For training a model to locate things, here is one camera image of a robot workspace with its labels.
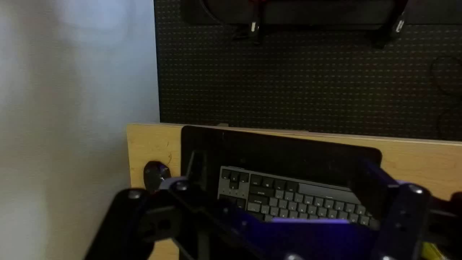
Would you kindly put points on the grey mechanical keyboard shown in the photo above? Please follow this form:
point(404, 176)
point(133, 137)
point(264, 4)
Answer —
point(270, 196)

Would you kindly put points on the wooden desk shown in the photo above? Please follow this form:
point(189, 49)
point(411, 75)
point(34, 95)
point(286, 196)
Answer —
point(432, 165)

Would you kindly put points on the black desk mat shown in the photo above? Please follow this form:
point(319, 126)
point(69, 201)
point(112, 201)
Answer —
point(310, 160)

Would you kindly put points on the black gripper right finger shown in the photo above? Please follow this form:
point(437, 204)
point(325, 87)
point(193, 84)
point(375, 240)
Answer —
point(413, 222)

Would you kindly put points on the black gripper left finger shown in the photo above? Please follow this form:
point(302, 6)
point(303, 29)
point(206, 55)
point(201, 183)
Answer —
point(179, 209)

